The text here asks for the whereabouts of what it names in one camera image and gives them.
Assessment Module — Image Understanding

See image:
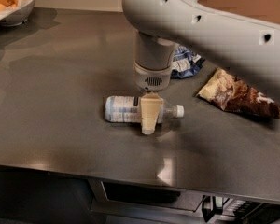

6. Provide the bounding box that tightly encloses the black appliance under table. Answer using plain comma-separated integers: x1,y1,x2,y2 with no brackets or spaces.
201,195,280,224

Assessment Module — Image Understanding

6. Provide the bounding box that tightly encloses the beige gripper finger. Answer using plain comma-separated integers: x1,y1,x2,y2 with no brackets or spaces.
140,92,162,135

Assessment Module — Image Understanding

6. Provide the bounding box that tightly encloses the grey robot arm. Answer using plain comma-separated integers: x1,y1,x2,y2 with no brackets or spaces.
122,0,280,103

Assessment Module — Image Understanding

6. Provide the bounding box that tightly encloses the brown chocolate snack bag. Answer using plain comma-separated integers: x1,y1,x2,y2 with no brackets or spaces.
198,68,280,119

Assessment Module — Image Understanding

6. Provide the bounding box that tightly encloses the metal fruit bowl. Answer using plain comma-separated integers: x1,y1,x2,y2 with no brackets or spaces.
0,0,35,26

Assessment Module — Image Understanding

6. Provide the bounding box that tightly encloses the clear plastic water bottle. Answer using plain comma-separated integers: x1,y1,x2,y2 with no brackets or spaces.
105,96,184,124

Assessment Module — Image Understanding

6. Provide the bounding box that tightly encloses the crumpled blue white wrapper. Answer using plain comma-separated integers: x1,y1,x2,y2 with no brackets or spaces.
171,46,205,79

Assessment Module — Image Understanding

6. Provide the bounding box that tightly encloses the stainless microwave under table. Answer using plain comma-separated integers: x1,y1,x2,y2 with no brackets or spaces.
89,179,204,224

